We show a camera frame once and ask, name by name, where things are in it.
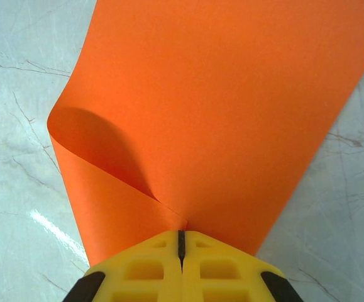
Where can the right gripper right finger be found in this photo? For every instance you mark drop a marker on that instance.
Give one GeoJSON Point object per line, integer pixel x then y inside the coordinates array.
{"type": "Point", "coordinates": [222, 277]}

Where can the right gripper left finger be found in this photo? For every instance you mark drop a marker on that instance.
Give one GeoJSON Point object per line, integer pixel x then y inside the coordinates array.
{"type": "Point", "coordinates": [144, 277]}

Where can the orange paper sheet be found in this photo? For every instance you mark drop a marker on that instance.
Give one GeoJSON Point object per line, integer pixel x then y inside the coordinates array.
{"type": "Point", "coordinates": [200, 94]}

